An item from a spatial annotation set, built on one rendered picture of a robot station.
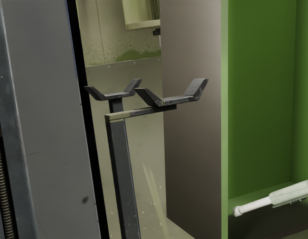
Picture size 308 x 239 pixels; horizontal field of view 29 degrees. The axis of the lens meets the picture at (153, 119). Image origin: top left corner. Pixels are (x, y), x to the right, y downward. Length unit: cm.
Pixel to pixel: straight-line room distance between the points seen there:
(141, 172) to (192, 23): 125
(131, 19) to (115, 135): 236
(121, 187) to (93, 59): 256
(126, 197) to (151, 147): 238
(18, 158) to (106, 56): 254
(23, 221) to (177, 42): 132
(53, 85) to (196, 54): 75
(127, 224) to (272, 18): 173
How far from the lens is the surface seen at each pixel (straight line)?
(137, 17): 294
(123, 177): 63
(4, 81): 66
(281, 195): 182
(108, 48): 320
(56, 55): 119
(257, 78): 230
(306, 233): 315
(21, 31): 118
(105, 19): 321
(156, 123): 308
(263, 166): 243
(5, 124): 67
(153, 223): 285
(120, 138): 62
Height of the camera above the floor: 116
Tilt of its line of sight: 7 degrees down
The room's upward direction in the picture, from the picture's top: 7 degrees counter-clockwise
